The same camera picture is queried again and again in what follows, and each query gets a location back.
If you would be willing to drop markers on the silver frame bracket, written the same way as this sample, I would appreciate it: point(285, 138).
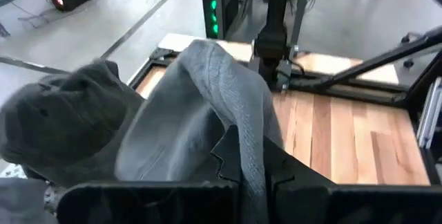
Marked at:
point(430, 113)

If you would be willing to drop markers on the computer with green lights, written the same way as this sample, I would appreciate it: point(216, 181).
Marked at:
point(209, 16)

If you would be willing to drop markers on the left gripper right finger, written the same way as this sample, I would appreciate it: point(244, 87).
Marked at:
point(345, 206)

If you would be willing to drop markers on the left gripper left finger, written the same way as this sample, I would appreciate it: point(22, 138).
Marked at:
point(138, 206)

